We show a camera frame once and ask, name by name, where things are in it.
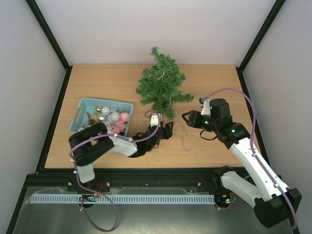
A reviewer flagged pink pompom ornament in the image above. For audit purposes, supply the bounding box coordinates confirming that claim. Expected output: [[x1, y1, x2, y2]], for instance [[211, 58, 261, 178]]
[[120, 112, 130, 122]]

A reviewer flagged light blue plastic basket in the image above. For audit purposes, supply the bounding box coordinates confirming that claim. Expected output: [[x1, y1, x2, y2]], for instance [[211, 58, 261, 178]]
[[69, 97, 134, 136]]

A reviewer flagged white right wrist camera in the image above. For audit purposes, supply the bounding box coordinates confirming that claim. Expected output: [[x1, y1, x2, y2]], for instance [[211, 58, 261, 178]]
[[199, 97, 211, 116]]

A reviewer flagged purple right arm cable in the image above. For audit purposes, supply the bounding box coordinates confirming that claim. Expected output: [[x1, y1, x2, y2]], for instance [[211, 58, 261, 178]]
[[199, 87, 299, 230]]

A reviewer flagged small green christmas tree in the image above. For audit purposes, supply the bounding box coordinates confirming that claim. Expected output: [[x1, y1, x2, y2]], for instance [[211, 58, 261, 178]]
[[136, 46, 194, 119]]

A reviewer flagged pink felt ornament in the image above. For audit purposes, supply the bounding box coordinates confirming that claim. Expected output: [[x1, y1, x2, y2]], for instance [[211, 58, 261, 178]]
[[107, 121, 126, 136]]

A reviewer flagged light blue cable duct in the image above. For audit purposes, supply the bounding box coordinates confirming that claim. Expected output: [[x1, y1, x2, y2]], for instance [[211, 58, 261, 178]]
[[30, 194, 215, 205]]

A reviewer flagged pine cone ornament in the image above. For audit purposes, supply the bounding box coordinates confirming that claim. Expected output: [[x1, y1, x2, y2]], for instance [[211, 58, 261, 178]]
[[88, 118, 98, 126]]

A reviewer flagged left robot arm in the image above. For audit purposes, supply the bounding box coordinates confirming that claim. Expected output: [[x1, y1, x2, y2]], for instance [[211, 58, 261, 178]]
[[68, 121, 174, 184]]

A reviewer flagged white frosted ball ornament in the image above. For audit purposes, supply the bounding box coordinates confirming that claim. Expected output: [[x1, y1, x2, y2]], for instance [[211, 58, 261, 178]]
[[101, 106, 110, 115]]

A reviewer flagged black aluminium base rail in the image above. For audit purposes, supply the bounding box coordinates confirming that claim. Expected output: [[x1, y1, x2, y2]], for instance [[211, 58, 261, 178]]
[[22, 168, 230, 195]]

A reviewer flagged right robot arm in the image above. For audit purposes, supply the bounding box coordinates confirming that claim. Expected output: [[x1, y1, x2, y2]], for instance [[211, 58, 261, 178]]
[[182, 98, 302, 228]]

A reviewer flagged clear fairy light string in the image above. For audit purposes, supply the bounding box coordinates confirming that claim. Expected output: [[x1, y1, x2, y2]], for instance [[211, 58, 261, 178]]
[[156, 68, 208, 153]]

